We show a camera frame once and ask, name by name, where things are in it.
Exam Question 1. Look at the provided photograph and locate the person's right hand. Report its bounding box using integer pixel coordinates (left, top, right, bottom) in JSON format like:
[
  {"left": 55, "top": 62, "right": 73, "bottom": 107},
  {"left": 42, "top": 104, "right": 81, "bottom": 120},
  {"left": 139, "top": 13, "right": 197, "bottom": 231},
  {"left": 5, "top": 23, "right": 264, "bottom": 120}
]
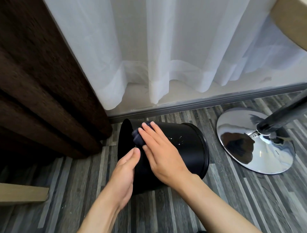
[{"left": 138, "top": 121, "right": 195, "bottom": 192}]

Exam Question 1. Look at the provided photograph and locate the person's left hand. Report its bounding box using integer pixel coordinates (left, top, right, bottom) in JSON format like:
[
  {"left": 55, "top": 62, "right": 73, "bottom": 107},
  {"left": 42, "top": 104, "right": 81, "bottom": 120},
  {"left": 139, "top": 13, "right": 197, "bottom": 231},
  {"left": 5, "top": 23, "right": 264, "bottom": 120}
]
[{"left": 105, "top": 147, "right": 141, "bottom": 212}]

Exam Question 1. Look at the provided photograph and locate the dark blue cleaning cloth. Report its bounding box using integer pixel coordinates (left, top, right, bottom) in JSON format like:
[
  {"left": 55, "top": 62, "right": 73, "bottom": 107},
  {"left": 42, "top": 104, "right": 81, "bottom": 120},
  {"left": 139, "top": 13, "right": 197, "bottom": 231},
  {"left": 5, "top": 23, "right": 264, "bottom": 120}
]
[{"left": 131, "top": 121, "right": 152, "bottom": 147}]

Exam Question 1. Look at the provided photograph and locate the black round waste bin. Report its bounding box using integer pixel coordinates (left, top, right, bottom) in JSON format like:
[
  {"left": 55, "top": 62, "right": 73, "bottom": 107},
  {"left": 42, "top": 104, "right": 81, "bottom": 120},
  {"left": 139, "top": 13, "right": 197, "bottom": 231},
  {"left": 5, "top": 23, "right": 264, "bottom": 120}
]
[{"left": 117, "top": 118, "right": 210, "bottom": 196}]

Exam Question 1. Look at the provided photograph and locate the person's right forearm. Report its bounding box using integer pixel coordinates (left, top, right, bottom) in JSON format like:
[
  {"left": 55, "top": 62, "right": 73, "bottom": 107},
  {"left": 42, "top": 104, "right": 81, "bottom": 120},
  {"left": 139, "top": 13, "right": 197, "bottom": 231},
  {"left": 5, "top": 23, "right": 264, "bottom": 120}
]
[{"left": 175, "top": 173, "right": 263, "bottom": 233}]

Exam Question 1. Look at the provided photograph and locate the person's left forearm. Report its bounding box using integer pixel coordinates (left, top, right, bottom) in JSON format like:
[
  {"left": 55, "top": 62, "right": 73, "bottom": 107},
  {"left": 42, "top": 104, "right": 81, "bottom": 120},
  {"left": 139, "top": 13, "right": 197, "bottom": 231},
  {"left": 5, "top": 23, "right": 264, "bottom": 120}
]
[{"left": 76, "top": 190, "right": 126, "bottom": 233}]

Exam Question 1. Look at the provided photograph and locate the grey baseboard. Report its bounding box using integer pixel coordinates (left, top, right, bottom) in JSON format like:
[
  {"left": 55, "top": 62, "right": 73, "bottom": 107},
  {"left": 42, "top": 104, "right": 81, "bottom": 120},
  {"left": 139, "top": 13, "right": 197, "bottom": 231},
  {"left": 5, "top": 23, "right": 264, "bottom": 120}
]
[{"left": 106, "top": 83, "right": 307, "bottom": 124}]

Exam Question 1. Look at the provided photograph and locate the chrome round table base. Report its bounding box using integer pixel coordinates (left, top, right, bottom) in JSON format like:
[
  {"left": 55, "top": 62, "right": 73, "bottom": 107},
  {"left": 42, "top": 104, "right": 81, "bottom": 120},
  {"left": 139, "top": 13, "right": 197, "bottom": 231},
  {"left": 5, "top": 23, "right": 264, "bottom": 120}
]
[{"left": 216, "top": 107, "right": 296, "bottom": 175}]

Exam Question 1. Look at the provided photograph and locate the white sheer curtain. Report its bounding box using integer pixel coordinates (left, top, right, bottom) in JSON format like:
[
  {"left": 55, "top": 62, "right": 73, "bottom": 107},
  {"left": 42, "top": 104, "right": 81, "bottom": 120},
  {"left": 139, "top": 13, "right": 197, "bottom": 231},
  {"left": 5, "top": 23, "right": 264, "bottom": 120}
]
[{"left": 43, "top": 0, "right": 307, "bottom": 111}]

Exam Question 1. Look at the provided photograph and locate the light wooden furniture board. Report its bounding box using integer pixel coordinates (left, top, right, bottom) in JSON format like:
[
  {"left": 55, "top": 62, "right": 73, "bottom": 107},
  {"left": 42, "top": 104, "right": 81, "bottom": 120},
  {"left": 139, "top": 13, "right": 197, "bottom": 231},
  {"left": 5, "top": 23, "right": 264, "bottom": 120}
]
[{"left": 0, "top": 183, "right": 50, "bottom": 206}]

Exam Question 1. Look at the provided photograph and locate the dark brown curtain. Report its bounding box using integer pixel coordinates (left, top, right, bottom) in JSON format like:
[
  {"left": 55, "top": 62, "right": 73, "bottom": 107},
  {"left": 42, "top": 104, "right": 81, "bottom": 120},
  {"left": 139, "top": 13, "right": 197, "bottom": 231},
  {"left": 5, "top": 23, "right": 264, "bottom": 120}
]
[{"left": 0, "top": 0, "right": 114, "bottom": 162}]

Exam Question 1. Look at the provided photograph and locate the black table pole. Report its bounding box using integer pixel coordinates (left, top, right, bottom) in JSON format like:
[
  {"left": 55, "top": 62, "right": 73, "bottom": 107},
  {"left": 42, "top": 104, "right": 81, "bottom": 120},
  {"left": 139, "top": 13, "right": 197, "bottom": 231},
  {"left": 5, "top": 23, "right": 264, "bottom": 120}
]
[{"left": 256, "top": 88, "right": 307, "bottom": 136}]

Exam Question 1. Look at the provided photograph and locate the beige table top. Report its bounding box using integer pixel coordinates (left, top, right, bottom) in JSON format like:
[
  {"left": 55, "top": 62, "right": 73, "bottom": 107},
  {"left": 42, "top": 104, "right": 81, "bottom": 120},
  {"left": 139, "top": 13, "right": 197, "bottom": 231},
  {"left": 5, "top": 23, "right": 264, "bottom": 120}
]
[{"left": 270, "top": 0, "right": 307, "bottom": 52}]

